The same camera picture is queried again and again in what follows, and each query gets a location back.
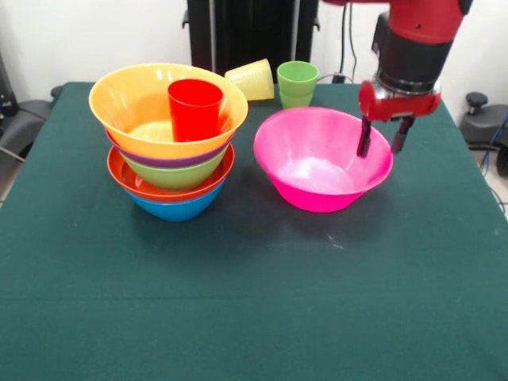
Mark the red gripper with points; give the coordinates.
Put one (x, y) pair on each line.
(401, 106)

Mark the pink plastic bowl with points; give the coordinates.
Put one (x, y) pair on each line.
(313, 166)

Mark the yellow plastic cup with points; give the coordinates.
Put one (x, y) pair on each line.
(254, 81)

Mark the red plastic cup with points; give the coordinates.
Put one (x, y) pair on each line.
(194, 111)

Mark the green plastic bowl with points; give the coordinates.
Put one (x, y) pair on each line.
(174, 176)

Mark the purple plastic bowl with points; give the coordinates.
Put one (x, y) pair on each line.
(170, 162)

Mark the large blue plastic bowl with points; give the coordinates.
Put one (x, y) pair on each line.
(178, 208)

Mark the orange plastic bowl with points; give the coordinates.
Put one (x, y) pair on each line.
(131, 111)

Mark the red-orange plastic bowl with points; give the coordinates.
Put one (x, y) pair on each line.
(123, 174)

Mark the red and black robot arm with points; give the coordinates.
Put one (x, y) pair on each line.
(416, 43)

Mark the green plastic cup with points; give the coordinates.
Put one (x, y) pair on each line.
(297, 85)

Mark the black chair base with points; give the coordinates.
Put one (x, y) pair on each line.
(484, 123)

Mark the dark green tablecloth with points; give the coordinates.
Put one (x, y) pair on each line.
(158, 317)

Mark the grey chair base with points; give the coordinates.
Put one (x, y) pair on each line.
(20, 127)

